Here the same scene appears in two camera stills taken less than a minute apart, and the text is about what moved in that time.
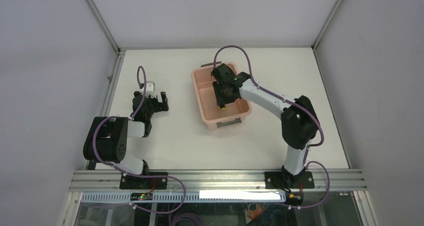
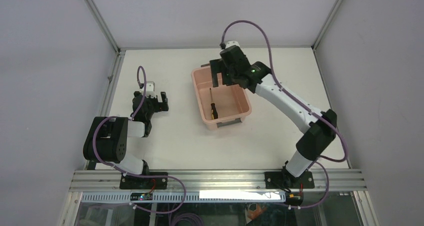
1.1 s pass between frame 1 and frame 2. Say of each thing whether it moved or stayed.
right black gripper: moved
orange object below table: stayed
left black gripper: stayed
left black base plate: stayed
